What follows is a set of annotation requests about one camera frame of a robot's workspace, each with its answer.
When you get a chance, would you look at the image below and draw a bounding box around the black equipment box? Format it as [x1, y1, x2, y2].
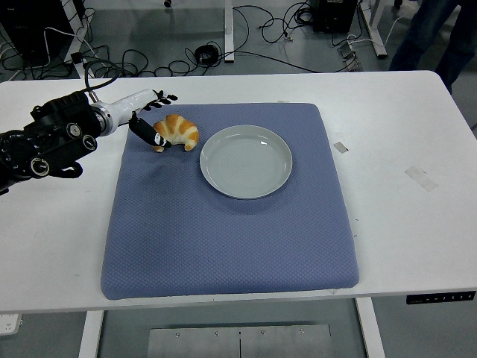
[312, 0, 359, 34]

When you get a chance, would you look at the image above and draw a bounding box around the white desk leg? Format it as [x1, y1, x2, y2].
[354, 297, 387, 358]
[78, 310, 106, 358]

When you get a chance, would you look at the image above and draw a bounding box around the white power strip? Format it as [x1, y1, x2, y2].
[0, 314, 23, 337]

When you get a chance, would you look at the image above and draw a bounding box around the white background table leg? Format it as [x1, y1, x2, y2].
[357, 0, 389, 59]
[59, 0, 95, 81]
[222, 0, 236, 63]

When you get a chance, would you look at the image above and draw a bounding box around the grey metal foot pedal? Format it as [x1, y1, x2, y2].
[336, 42, 364, 73]

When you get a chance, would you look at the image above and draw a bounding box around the blue quilted mat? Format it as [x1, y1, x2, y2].
[100, 102, 360, 301]

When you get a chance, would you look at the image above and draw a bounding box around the black cabinet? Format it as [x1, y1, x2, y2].
[0, 0, 85, 69]

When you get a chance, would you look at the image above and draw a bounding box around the looped black floor cable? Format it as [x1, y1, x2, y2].
[256, 2, 315, 45]

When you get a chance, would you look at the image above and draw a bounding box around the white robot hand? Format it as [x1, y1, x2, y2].
[110, 88, 179, 151]

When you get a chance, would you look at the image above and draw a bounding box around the long clear tape strip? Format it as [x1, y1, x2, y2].
[403, 164, 440, 192]

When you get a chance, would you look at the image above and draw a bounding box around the person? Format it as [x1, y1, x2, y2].
[388, 0, 477, 95]

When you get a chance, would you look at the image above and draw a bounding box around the grey round plate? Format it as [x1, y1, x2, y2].
[199, 124, 294, 201]

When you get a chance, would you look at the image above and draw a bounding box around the long black floor cable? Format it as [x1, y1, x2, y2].
[78, 41, 322, 80]

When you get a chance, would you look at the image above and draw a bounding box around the coiled black cable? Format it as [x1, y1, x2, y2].
[193, 43, 221, 66]

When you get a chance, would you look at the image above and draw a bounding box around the white floor cable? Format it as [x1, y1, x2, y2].
[346, 13, 406, 48]

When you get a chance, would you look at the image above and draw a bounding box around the black desk control panel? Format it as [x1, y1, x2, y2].
[405, 289, 477, 306]

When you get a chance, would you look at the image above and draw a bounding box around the golden croissant bread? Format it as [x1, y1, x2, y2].
[151, 113, 200, 153]

